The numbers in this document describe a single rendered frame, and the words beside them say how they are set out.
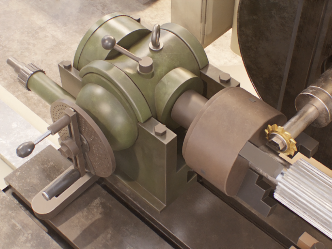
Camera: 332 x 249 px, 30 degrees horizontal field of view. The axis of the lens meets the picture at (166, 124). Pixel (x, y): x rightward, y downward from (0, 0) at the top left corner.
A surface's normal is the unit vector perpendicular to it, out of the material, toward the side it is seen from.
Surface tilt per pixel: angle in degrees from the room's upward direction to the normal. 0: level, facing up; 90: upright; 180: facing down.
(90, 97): 39
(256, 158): 35
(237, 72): 0
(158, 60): 21
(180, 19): 90
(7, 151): 0
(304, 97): 90
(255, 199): 65
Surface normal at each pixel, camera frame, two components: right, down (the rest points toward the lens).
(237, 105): 0.02, -0.66
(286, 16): -0.69, 0.55
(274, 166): -0.39, -0.21
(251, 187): -0.62, 0.23
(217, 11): 0.72, 0.53
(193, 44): 0.40, -0.25
